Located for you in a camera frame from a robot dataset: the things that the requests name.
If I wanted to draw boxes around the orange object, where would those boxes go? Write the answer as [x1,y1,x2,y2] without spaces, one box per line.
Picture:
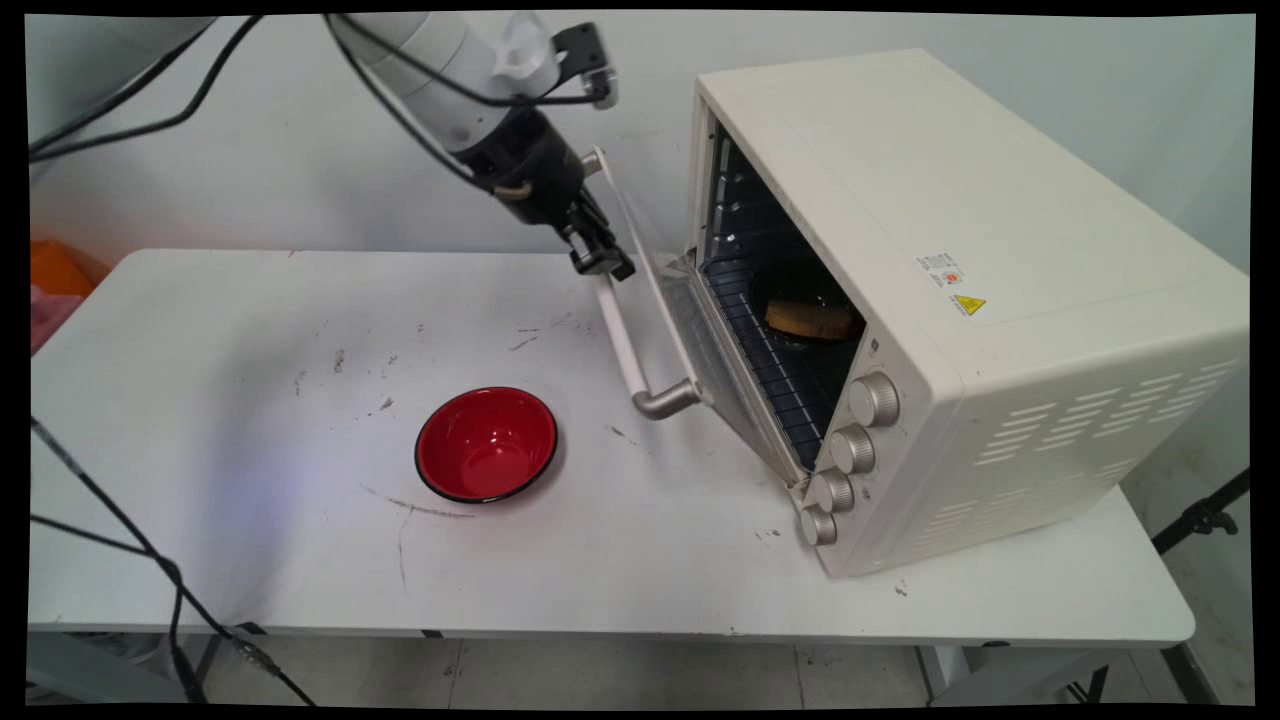
[30,240,97,298]

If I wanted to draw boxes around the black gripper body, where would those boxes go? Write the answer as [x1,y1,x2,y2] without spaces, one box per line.
[468,106,603,238]

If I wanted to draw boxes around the warning label sticker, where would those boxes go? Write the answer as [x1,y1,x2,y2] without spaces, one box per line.
[914,251,989,319]

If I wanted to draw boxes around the cream toaster oven body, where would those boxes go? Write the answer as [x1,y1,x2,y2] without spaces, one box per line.
[685,48,1251,581]

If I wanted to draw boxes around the glass oven door with handle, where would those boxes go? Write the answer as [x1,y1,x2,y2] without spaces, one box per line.
[582,145,813,491]

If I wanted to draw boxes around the red bowl with black rim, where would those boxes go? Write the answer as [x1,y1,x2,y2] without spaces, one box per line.
[414,386,559,505]

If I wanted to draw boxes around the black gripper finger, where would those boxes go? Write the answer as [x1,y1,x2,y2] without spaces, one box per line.
[558,224,611,278]
[578,195,638,282]

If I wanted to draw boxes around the wire oven rack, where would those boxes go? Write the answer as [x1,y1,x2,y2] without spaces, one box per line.
[700,258,839,473]

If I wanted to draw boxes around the black cable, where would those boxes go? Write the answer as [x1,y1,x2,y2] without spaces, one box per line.
[30,414,317,707]
[338,14,613,109]
[30,514,206,705]
[30,14,265,166]
[322,14,496,193]

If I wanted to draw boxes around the pink object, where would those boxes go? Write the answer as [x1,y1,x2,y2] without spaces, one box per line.
[30,285,83,353]

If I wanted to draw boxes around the brown bread loaf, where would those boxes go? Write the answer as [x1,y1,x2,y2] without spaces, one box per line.
[765,298,859,343]

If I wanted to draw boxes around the black tripod leg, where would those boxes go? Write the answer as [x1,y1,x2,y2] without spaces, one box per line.
[1150,468,1252,557]

